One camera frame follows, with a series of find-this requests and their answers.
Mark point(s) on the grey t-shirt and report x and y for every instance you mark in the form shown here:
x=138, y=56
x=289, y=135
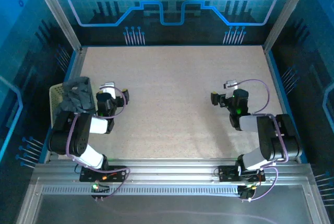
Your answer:
x=75, y=93

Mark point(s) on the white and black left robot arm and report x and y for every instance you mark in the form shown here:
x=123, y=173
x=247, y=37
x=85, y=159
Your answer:
x=78, y=135

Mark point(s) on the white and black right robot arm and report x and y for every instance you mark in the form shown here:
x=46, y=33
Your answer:
x=266, y=140

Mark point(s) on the pale green perforated plastic basket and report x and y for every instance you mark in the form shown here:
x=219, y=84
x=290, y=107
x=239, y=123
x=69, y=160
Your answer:
x=55, y=98

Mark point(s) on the small black controller board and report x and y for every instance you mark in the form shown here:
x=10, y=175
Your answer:
x=100, y=196
x=245, y=194

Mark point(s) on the steel panel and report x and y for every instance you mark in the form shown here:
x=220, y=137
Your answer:
x=169, y=208

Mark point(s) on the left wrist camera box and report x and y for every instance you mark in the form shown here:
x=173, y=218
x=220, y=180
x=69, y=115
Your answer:
x=108, y=88

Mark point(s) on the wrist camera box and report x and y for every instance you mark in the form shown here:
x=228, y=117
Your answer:
x=231, y=83
x=108, y=88

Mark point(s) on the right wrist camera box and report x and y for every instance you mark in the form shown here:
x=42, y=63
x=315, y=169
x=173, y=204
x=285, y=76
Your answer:
x=231, y=83

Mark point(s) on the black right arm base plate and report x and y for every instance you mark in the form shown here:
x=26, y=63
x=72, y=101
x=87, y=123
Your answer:
x=227, y=173

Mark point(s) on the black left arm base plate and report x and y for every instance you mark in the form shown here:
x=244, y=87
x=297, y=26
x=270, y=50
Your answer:
x=117, y=174

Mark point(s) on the aluminium mounting rail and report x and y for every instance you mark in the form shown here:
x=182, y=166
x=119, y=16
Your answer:
x=169, y=171

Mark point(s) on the aluminium frame post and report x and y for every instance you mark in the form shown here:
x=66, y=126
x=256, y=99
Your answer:
x=287, y=12
x=56, y=15

